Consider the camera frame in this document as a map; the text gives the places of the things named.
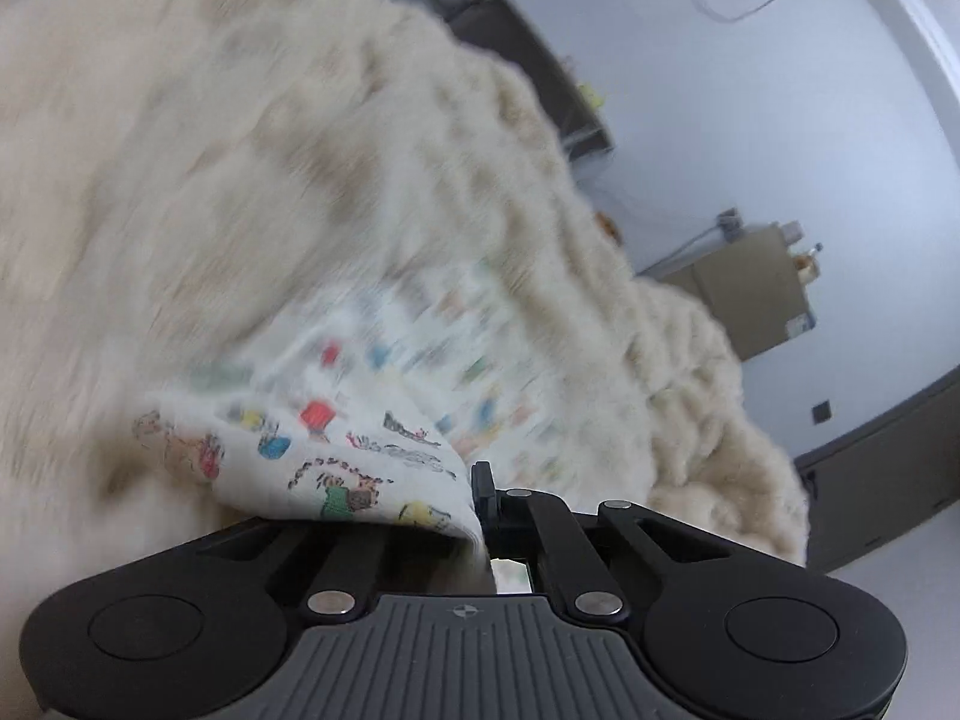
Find grey folding table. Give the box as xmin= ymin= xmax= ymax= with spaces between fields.
xmin=300 ymin=0 xmax=616 ymax=158

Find cartoon printed cream pants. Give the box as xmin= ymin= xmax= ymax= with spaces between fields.
xmin=133 ymin=259 xmax=601 ymax=590

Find beige fridge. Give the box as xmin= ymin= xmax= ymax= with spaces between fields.
xmin=637 ymin=221 xmax=817 ymax=361

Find grey door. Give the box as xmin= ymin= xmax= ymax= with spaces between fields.
xmin=795 ymin=367 xmax=960 ymax=575

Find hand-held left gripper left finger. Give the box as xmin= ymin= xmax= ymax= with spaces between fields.
xmin=196 ymin=517 xmax=460 ymax=623

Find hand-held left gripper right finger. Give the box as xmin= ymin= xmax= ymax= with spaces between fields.
xmin=470 ymin=461 xmax=732 ymax=623

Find white fridge cable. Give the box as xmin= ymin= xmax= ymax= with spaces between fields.
xmin=634 ymin=225 xmax=725 ymax=275

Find cream fluffy blanket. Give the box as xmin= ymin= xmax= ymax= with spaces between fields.
xmin=0 ymin=0 xmax=811 ymax=593

